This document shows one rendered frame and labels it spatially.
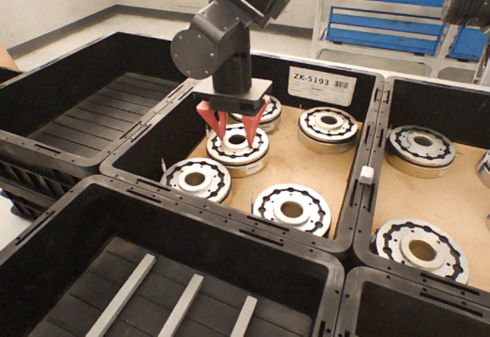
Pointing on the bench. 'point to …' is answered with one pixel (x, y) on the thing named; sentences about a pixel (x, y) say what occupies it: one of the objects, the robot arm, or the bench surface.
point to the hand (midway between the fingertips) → (236, 137)
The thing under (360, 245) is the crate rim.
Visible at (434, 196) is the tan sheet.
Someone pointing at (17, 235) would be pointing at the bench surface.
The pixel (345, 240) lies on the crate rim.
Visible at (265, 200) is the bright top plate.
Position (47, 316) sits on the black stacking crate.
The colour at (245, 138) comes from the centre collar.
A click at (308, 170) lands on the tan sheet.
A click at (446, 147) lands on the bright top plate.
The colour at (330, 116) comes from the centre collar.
